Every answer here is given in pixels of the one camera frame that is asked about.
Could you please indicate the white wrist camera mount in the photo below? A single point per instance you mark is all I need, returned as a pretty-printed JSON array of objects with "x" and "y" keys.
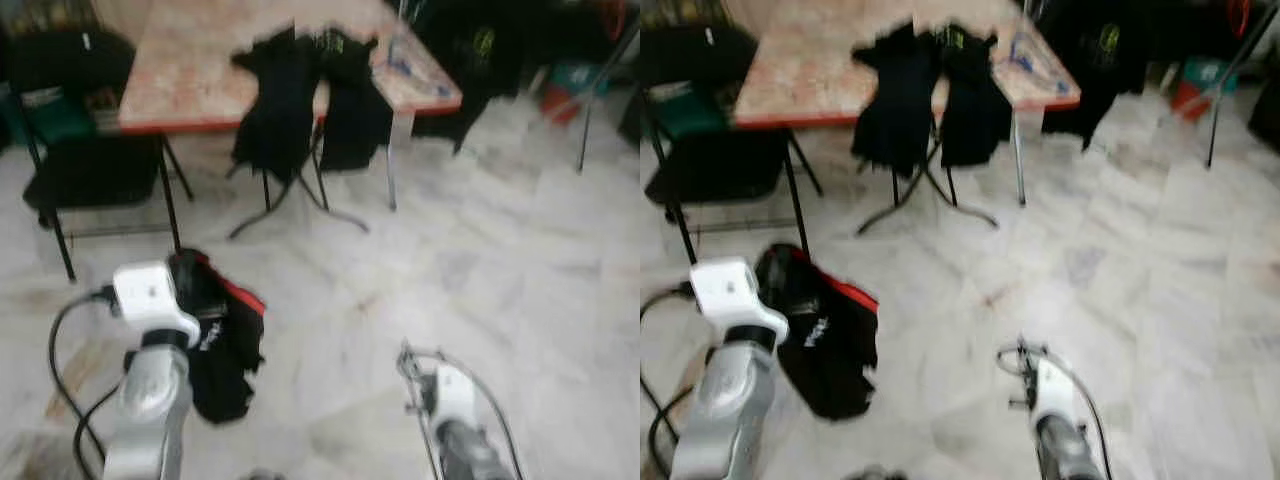
[
  {"x": 735, "y": 295},
  {"x": 150, "y": 295},
  {"x": 1050, "y": 390},
  {"x": 455, "y": 395}
]

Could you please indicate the black metal chair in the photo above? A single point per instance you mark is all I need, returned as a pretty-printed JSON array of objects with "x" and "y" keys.
[
  {"x": 690, "y": 200},
  {"x": 60, "y": 230}
]

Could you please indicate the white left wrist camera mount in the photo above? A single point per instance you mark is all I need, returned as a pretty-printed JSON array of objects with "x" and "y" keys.
[
  {"x": 735, "y": 295},
  {"x": 150, "y": 295}
]

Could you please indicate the blue plastic hanger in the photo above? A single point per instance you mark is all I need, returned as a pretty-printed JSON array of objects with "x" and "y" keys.
[
  {"x": 410, "y": 65},
  {"x": 1030, "y": 55}
]

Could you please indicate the orange bin green liner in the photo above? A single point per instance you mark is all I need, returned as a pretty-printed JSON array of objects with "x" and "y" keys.
[
  {"x": 1200, "y": 85},
  {"x": 570, "y": 85}
]

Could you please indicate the marble table red edge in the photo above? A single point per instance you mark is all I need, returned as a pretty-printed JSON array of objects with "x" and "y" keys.
[
  {"x": 820, "y": 70},
  {"x": 200, "y": 70}
]

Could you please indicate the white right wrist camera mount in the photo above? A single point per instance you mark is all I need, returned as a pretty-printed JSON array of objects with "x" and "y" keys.
[
  {"x": 1050, "y": 390},
  {"x": 455, "y": 395}
]

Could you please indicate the silver metal clothes rack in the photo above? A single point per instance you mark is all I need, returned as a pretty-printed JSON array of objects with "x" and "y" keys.
[
  {"x": 392, "y": 160},
  {"x": 1018, "y": 160}
]

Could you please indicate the plain black shirt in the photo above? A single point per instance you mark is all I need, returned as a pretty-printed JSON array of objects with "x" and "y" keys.
[
  {"x": 280, "y": 110},
  {"x": 900, "y": 110}
]

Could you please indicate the black draped garment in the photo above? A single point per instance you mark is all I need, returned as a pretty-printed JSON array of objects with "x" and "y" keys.
[
  {"x": 70, "y": 60},
  {"x": 695, "y": 55}
]

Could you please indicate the black garment red trim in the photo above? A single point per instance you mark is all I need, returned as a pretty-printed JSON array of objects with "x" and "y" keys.
[
  {"x": 230, "y": 350},
  {"x": 830, "y": 350}
]

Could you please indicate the black clothing pile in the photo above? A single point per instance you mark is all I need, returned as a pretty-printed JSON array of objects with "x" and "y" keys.
[
  {"x": 95, "y": 170},
  {"x": 715, "y": 165}
]

